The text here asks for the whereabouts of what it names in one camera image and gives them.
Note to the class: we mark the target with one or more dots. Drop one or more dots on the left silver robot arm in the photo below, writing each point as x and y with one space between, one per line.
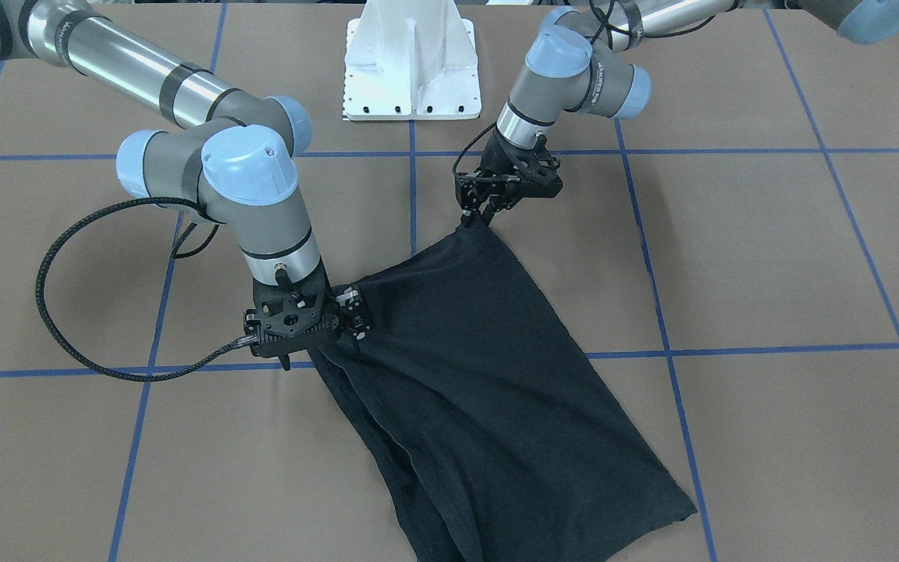
728 124

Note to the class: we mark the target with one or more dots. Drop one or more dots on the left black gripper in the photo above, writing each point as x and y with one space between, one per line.
494 166

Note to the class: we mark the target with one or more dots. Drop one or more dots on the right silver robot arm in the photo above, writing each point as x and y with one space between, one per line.
231 163

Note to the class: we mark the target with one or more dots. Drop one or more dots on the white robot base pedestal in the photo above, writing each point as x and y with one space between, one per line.
411 60

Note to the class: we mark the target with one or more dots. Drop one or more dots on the black graphic t-shirt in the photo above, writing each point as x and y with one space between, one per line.
494 434

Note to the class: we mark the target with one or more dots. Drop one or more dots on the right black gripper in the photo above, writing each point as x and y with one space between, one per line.
350 311

